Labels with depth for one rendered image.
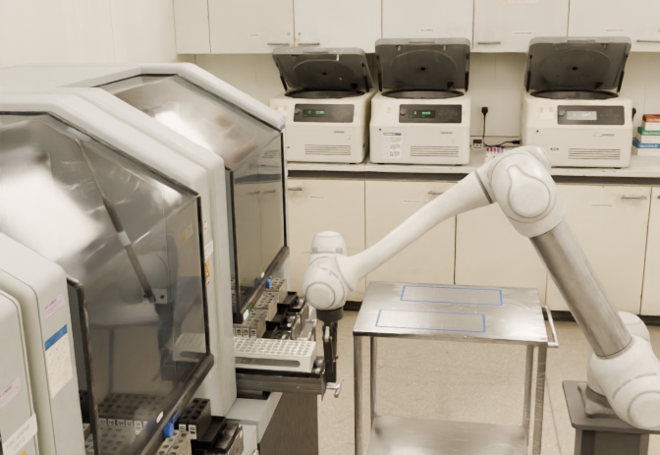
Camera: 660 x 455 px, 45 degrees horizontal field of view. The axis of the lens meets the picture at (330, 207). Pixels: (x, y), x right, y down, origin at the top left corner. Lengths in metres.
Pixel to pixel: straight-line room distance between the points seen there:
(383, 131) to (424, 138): 0.23
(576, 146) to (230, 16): 2.10
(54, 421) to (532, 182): 1.14
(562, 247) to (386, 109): 2.60
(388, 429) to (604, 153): 2.11
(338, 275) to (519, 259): 2.68
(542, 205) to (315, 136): 2.74
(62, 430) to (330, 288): 0.83
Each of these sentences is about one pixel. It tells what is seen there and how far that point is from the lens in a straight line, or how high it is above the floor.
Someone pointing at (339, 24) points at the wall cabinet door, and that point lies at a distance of 4.69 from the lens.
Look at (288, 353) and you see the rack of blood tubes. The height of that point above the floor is 0.87.
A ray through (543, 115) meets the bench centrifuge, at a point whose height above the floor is 1.19.
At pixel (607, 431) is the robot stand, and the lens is 2.42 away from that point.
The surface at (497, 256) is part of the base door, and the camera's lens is 4.59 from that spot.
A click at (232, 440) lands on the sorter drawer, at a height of 0.81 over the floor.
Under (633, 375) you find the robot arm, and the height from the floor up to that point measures 0.93.
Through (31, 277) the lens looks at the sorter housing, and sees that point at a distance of 1.29.
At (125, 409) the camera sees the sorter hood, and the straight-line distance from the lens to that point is 1.57.
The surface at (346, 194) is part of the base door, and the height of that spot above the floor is 0.73.
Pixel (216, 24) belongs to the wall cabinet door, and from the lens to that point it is 4.86.
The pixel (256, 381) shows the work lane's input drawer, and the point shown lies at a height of 0.79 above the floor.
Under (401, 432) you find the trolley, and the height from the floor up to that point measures 0.28.
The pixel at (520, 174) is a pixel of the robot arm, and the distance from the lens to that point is 1.91.
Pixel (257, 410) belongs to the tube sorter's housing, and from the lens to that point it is 2.29.
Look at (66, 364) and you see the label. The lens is 1.37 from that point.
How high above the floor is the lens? 1.86
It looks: 15 degrees down
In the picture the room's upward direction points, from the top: 1 degrees counter-clockwise
